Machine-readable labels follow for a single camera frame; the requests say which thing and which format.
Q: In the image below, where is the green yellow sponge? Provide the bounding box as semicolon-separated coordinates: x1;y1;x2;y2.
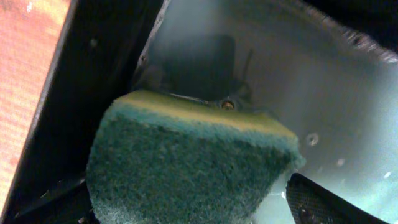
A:
86;90;305;223

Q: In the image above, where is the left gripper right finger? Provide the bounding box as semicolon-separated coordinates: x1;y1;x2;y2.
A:
286;173;385;224

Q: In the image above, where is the black rectangular water tray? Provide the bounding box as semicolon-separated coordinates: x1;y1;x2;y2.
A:
1;1;397;223

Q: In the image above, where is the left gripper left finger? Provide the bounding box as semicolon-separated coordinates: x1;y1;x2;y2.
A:
12;179;100;224

